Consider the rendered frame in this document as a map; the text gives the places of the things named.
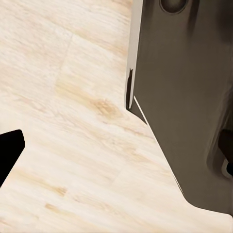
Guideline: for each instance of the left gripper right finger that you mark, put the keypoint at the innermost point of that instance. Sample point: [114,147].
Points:
[225,143]

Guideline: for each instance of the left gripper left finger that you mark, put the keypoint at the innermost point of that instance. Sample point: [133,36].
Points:
[11,146]

